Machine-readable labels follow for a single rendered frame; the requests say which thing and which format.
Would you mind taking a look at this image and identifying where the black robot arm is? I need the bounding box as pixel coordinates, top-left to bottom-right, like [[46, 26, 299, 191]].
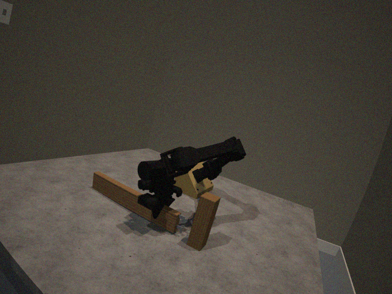
[[138, 136, 246, 193]]

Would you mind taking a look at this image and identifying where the brown wooden post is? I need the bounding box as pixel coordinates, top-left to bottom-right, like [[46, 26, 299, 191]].
[[187, 192, 221, 251]]

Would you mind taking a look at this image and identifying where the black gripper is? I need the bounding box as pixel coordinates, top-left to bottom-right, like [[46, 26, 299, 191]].
[[138, 178, 182, 219]]

